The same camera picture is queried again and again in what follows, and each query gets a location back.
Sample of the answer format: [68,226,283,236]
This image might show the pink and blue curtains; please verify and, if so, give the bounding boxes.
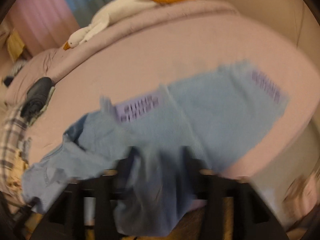
[7,0,112,56]

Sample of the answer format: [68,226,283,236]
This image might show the white goose plush toy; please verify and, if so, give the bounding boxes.
[63,0,186,50]

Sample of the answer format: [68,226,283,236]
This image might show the black and white plush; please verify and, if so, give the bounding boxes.
[2,60,28,87]

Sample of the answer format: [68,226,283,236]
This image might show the pink bed sheet mattress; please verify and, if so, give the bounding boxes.
[27,15,319,178]

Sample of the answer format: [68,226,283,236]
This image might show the plaid pillow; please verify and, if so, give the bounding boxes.
[1,105,28,196]

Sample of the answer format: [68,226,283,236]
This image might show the pink duvet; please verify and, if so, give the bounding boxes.
[1,0,239,106]

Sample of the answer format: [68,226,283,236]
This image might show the light blue denim pants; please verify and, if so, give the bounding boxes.
[22,62,289,236]

